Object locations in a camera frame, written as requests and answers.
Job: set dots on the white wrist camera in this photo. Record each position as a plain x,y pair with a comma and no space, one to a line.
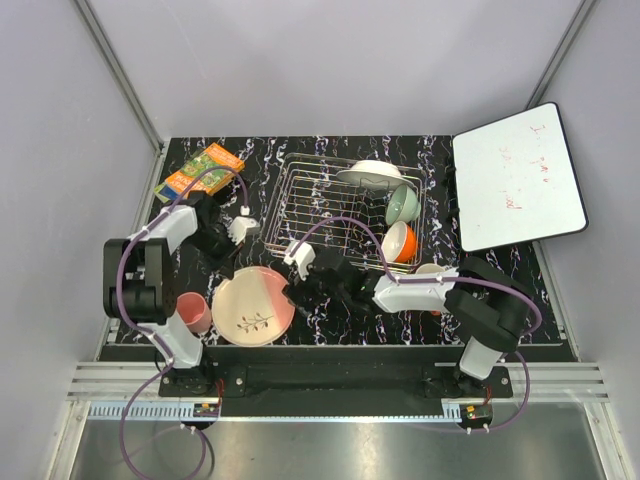
243,227
301,255

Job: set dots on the orange book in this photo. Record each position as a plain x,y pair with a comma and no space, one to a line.
212,156

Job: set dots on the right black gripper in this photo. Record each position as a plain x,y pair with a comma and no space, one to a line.
297,289

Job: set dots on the pink plastic cup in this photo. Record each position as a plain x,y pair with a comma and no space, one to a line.
195,312

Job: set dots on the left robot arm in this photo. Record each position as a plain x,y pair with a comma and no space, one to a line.
138,276

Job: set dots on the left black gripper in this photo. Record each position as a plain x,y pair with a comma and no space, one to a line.
225,264

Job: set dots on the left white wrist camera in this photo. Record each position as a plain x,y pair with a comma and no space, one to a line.
243,227

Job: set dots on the aluminium rail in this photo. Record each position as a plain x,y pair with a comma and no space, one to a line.
110,389

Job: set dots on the wire dish rack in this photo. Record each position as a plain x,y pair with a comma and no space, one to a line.
307,191

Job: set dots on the white orange bowl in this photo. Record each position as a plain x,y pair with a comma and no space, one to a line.
399,244

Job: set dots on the pink beige plate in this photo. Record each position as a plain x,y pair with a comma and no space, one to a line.
251,310

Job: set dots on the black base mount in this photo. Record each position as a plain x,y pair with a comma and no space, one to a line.
340,383

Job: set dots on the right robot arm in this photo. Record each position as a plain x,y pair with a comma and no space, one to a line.
490,305

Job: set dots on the white scalloped plate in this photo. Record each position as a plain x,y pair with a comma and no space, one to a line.
371,172

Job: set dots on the white board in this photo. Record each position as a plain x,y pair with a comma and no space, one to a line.
516,181

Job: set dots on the orange mug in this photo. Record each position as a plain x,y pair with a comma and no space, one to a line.
430,268

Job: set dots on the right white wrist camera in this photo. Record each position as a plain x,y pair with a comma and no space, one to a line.
301,255

